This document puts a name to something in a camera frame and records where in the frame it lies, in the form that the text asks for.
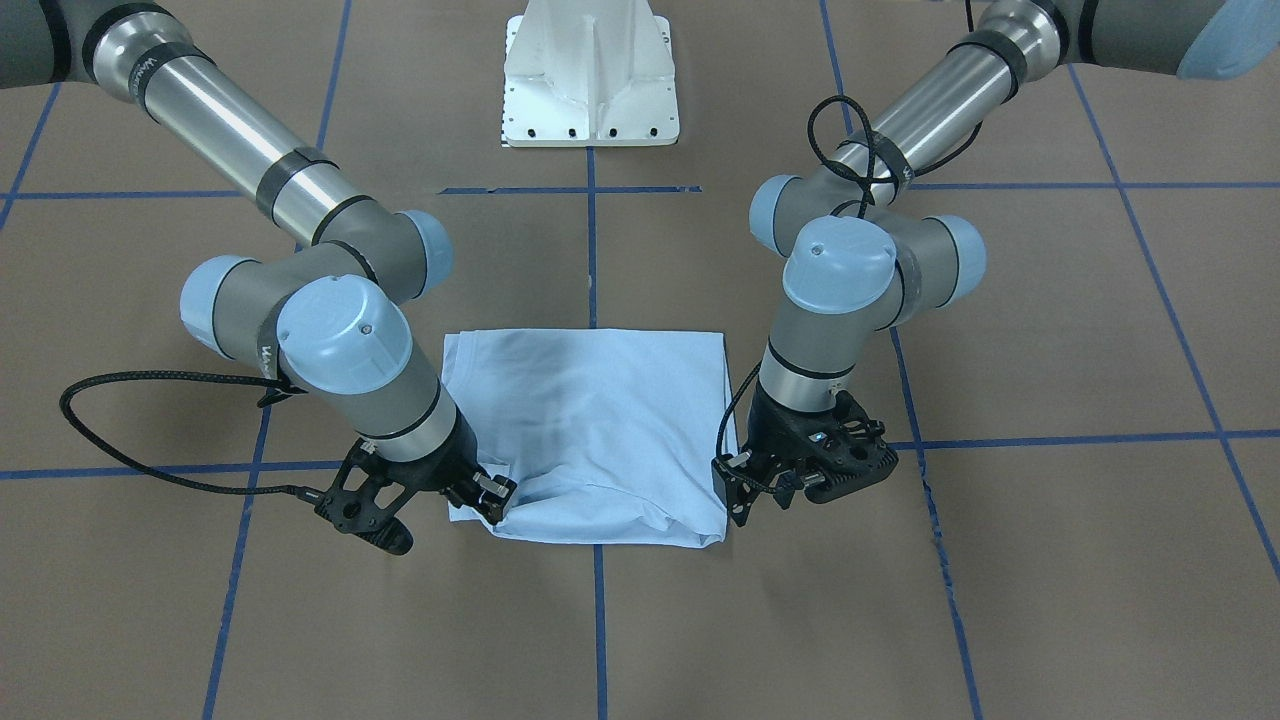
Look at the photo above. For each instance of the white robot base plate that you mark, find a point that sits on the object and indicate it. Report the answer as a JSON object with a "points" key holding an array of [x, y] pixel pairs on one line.
{"points": [[589, 73]]}

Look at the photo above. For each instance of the black mount camera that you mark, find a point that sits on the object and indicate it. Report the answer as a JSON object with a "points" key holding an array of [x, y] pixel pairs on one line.
{"points": [[363, 500], [841, 451]]}

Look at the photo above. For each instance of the light blue t-shirt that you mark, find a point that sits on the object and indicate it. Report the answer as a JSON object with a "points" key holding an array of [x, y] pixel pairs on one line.
{"points": [[608, 433]]}

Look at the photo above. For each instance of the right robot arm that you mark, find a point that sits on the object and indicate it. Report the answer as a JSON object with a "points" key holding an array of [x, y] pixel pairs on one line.
{"points": [[91, 283]]}

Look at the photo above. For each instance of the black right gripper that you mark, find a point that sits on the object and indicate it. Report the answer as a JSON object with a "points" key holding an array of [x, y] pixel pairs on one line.
{"points": [[437, 466]]}

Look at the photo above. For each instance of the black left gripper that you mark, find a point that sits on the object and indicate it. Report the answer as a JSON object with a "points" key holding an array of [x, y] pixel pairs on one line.
{"points": [[774, 431]]}

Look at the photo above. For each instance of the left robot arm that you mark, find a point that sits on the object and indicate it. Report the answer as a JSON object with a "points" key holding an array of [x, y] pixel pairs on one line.
{"points": [[854, 267]]}

